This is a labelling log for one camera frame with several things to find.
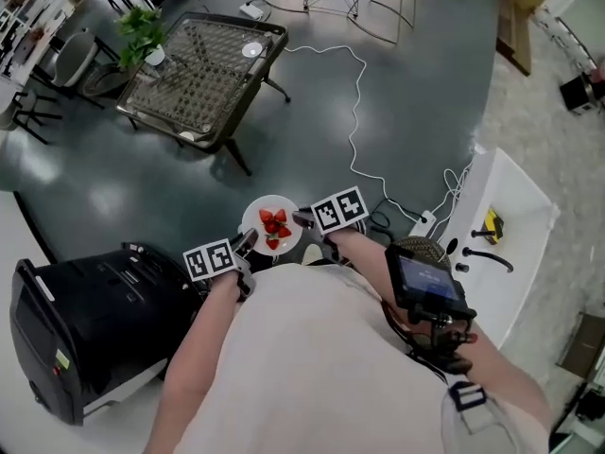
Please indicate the patterned glass table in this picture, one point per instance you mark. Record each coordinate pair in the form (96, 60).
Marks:
(198, 74)

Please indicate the round white disc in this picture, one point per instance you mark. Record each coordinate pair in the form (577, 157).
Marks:
(253, 49)

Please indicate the black faucet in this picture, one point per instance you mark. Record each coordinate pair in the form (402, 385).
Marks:
(489, 255)

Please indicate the green potted plant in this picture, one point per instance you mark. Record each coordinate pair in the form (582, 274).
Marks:
(139, 33)

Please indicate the black machine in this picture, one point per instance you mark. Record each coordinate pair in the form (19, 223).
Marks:
(90, 329)

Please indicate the grey chair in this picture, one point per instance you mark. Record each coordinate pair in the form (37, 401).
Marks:
(71, 59)

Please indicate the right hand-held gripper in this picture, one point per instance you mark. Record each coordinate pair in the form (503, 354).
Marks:
(339, 209)

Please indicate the red strawberry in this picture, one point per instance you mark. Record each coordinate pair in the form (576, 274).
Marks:
(281, 215)
(271, 227)
(284, 232)
(265, 215)
(272, 243)

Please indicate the person's white shirt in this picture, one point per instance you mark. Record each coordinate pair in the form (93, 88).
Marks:
(307, 371)

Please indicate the person's right forearm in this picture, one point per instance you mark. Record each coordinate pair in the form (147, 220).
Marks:
(425, 329)

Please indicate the brown woven basket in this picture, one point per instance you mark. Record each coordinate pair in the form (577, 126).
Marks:
(420, 248)

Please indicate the yellow black tool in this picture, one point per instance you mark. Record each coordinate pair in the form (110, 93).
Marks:
(493, 222)

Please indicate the white sink counter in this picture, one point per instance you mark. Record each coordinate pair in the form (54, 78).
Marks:
(510, 197)

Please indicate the black chest-mounted screen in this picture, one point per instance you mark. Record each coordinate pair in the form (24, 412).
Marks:
(425, 282)

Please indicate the white plate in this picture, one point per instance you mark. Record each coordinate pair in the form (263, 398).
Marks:
(253, 220)

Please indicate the white power strip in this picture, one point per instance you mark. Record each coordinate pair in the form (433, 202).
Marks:
(422, 223)
(251, 11)

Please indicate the dark wicker chair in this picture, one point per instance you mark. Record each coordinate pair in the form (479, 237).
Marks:
(101, 81)

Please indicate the black frame stool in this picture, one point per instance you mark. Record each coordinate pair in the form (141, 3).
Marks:
(30, 111)

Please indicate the person's left forearm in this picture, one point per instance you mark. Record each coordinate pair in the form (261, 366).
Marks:
(198, 343)

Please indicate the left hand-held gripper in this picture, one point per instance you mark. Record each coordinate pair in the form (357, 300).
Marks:
(210, 259)

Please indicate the black faucet knob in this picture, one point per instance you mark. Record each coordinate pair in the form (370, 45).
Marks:
(461, 267)

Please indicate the black screen mount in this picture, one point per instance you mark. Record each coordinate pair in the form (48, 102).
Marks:
(439, 338)

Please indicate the wooden boards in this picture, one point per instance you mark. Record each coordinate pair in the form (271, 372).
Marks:
(515, 31)

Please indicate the black box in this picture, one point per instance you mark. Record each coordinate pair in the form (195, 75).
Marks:
(577, 93)

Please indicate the person's white shoe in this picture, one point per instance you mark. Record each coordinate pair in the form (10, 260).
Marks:
(311, 253)

